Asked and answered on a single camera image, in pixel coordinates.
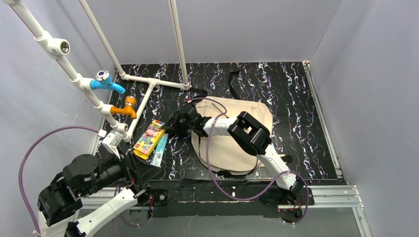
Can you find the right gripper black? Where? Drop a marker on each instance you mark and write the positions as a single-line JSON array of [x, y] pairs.
[[178, 120]]

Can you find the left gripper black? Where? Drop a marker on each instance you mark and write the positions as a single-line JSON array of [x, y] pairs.
[[133, 164]]

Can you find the yellow crayon box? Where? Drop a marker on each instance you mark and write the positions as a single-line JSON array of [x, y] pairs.
[[149, 139]]

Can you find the beige student backpack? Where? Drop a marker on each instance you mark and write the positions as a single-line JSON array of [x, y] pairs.
[[225, 155]]

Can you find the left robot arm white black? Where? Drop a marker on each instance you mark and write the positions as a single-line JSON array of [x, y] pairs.
[[60, 202]]

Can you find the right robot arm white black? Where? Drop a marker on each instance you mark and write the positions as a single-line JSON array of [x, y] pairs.
[[250, 135]]

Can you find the teal pencil pack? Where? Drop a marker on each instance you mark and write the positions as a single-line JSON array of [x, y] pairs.
[[159, 151]]

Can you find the orange tap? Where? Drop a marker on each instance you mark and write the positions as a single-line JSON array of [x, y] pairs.
[[128, 109]]

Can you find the blue tap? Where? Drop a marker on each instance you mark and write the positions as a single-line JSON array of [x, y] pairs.
[[103, 80]]

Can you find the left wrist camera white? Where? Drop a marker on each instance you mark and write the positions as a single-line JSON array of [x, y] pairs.
[[110, 141]]

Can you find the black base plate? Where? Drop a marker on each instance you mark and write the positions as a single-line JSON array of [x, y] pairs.
[[201, 197]]

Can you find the white pvc pipe frame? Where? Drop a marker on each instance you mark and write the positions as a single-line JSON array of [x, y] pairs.
[[122, 120]]

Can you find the aluminium rail frame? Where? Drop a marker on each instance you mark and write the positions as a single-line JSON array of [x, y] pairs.
[[297, 131]]

